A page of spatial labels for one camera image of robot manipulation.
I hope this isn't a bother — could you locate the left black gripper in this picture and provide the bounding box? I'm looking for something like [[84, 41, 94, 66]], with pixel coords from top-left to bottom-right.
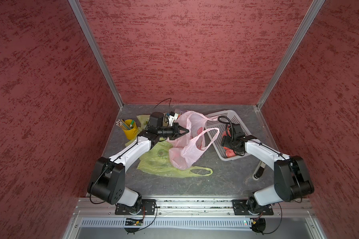
[[158, 122, 189, 139]]

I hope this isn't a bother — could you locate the pink plastic bag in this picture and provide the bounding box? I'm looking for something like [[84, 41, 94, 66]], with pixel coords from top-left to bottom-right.
[[168, 111, 219, 170]]

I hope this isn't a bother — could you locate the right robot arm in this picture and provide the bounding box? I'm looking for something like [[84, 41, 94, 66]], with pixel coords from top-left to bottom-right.
[[221, 122, 315, 215]]

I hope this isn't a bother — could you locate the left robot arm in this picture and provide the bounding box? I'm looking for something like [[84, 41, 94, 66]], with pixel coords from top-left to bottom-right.
[[87, 112, 189, 214]]

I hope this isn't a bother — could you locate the peach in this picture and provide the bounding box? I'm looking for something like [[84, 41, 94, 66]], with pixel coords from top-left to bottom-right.
[[225, 148, 237, 158]]

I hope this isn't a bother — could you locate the green plastic bag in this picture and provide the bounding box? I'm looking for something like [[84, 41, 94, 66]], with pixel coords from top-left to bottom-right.
[[125, 115, 213, 179]]

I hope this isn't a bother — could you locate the crayon box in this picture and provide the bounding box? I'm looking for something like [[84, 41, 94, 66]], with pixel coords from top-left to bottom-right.
[[174, 109, 186, 116]]

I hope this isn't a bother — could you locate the white plastic basket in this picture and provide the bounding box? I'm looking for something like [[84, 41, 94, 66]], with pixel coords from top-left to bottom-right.
[[205, 110, 251, 161]]

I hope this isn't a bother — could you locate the black white marker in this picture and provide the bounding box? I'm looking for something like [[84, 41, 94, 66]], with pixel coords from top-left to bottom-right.
[[252, 161, 266, 180]]

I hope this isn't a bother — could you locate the yellow pencil cup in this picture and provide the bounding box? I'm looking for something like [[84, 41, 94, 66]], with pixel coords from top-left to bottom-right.
[[116, 119, 138, 140]]

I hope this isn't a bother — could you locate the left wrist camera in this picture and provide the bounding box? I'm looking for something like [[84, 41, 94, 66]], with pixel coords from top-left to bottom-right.
[[164, 112, 179, 126]]

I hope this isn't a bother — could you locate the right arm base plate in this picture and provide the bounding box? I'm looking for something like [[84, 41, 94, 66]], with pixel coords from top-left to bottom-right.
[[231, 199, 274, 216]]

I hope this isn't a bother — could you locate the aluminium front rail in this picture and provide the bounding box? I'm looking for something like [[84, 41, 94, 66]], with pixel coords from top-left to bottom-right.
[[73, 195, 317, 219]]

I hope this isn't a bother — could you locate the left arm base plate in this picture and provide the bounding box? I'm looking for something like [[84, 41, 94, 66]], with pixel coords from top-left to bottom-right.
[[114, 199, 156, 216]]

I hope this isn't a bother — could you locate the right aluminium corner post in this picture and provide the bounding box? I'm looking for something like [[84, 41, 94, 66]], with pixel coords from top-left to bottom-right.
[[256, 0, 325, 111]]

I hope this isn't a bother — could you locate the aluminium corner post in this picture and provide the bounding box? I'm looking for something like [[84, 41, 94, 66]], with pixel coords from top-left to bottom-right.
[[68, 0, 124, 109], [256, 0, 325, 111]]

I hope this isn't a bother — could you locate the left aluminium corner post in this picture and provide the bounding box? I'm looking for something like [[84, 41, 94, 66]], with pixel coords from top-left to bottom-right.
[[68, 0, 124, 109]]

